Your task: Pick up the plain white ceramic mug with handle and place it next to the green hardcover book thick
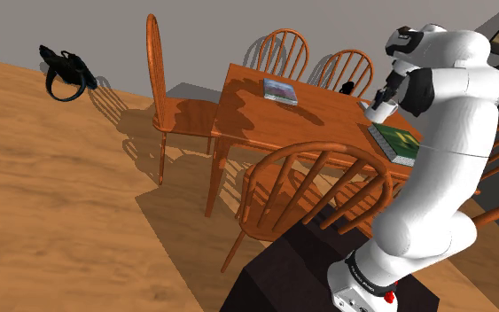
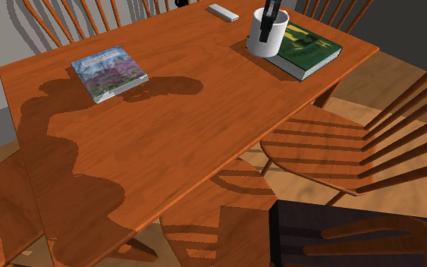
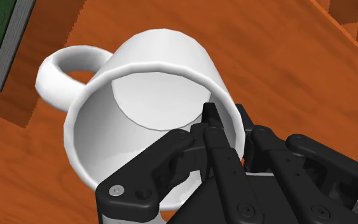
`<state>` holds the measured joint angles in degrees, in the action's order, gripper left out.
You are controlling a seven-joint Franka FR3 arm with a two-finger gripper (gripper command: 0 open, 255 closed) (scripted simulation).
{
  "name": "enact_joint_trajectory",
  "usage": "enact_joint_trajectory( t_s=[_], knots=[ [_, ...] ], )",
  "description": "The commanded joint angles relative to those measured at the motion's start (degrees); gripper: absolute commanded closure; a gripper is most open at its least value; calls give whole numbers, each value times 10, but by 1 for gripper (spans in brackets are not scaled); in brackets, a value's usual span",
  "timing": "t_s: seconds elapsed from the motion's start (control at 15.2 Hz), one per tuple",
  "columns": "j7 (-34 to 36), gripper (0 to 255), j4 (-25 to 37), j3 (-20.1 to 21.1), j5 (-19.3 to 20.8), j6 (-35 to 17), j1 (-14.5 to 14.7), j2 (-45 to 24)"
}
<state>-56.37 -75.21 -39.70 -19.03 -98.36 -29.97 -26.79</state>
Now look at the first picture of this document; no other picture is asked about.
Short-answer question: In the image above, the black bag with strap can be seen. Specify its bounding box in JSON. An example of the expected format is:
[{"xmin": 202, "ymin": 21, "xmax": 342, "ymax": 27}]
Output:
[{"xmin": 37, "ymin": 44, "xmax": 99, "ymax": 103}]

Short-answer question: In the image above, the orange wooden dining table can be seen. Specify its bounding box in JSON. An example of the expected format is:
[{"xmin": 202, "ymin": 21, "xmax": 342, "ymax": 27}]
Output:
[{"xmin": 204, "ymin": 62, "xmax": 424, "ymax": 219}]

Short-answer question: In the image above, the white cup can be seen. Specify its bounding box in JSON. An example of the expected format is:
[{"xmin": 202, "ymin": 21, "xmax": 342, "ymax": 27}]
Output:
[{"xmin": 363, "ymin": 97, "xmax": 400, "ymax": 124}]

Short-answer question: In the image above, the blue picture book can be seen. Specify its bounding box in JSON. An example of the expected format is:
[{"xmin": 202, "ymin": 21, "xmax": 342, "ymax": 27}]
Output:
[{"xmin": 262, "ymin": 77, "xmax": 299, "ymax": 107}]

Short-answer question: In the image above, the green book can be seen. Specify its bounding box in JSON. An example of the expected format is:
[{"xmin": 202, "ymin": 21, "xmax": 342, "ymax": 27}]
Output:
[{"xmin": 367, "ymin": 121, "xmax": 422, "ymax": 168}]

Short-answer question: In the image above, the dark robot stand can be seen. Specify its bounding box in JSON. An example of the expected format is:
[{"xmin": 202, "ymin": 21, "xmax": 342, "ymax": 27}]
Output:
[{"xmin": 219, "ymin": 202, "xmax": 441, "ymax": 312}]

